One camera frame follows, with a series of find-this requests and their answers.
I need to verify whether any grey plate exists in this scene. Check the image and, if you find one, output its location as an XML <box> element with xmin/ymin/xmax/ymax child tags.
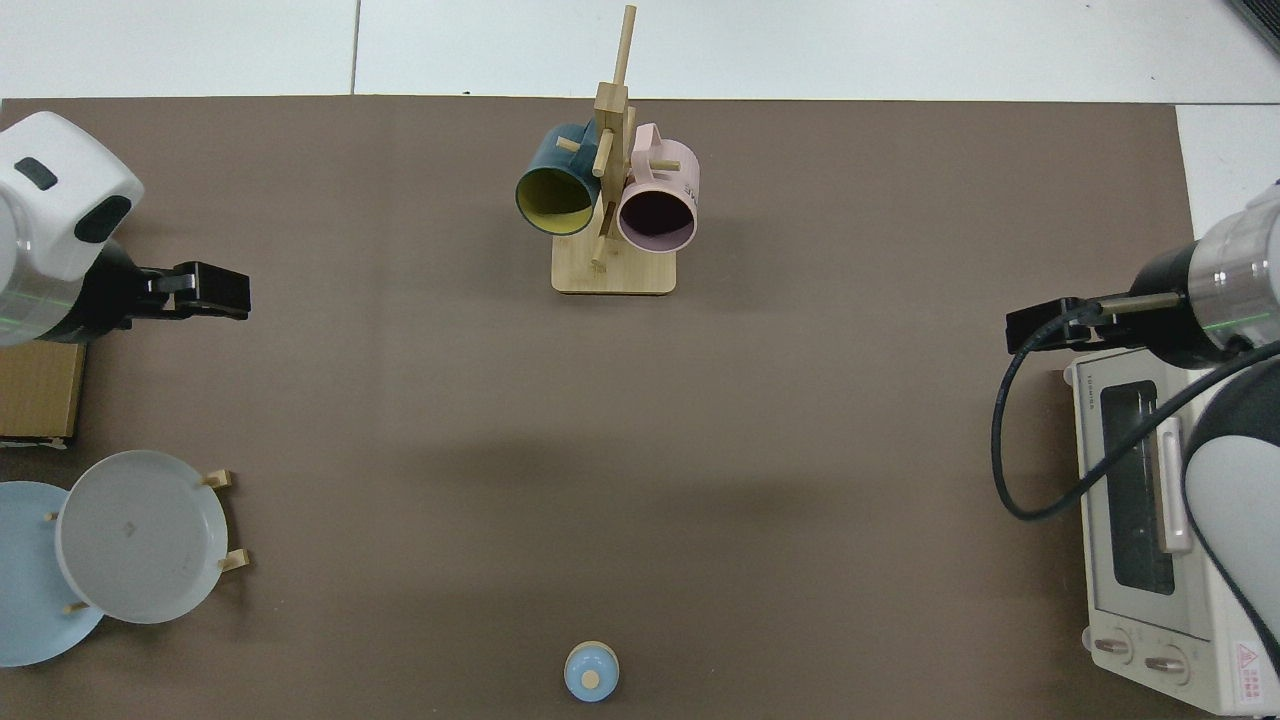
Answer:
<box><xmin>54</xmin><ymin>450</ymin><xmax>229</xmax><ymax>626</ymax></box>

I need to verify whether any wooden plate rack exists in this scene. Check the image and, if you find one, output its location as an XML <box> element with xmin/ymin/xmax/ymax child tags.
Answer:
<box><xmin>45</xmin><ymin>468</ymin><xmax>251</xmax><ymax>613</ymax></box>

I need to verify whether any light blue plate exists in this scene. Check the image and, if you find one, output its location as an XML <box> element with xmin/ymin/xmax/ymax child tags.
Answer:
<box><xmin>0</xmin><ymin>481</ymin><xmax>106</xmax><ymax>668</ymax></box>

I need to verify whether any pale toaster oven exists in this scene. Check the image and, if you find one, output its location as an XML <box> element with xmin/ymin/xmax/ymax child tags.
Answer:
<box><xmin>1063</xmin><ymin>345</ymin><xmax>1280</xmax><ymax>716</ymax></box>

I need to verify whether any dark grey flat object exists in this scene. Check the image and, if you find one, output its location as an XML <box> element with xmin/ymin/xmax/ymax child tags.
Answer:
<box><xmin>1225</xmin><ymin>0</ymin><xmax>1280</xmax><ymax>56</ymax></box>

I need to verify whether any dark blue mug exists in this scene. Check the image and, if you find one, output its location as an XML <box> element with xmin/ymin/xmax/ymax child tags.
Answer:
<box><xmin>515</xmin><ymin>122</ymin><xmax>604</xmax><ymax>237</ymax></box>

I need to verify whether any wooden cup stand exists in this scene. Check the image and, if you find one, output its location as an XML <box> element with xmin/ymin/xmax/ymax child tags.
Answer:
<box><xmin>551</xmin><ymin>5</ymin><xmax>678</xmax><ymax>296</ymax></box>

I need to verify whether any brown table cloth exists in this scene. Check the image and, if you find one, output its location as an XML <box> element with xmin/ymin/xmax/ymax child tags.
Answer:
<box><xmin>0</xmin><ymin>96</ymin><xmax>1201</xmax><ymax>720</ymax></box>

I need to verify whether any pink mug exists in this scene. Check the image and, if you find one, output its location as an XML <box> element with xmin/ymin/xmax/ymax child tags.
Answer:
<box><xmin>616</xmin><ymin>123</ymin><xmax>700</xmax><ymax>254</ymax></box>

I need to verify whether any small blue round thing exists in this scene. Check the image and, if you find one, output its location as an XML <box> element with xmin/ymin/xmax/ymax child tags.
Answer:
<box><xmin>563</xmin><ymin>641</ymin><xmax>621</xmax><ymax>703</ymax></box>

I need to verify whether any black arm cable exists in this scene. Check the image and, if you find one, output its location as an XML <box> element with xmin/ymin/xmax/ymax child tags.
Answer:
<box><xmin>990</xmin><ymin>300</ymin><xmax>1280</xmax><ymax>521</ymax></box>

